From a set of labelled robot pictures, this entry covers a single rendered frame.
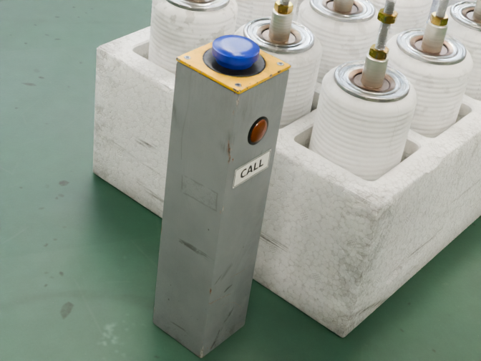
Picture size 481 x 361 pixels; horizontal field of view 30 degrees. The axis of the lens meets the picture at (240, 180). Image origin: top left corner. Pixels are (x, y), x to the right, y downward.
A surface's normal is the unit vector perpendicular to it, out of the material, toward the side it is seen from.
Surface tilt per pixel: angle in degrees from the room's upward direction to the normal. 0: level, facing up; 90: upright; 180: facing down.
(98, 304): 0
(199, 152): 90
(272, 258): 90
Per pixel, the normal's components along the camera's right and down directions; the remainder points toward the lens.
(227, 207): 0.76, 0.46
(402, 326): 0.12, -0.80
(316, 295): -0.64, 0.39
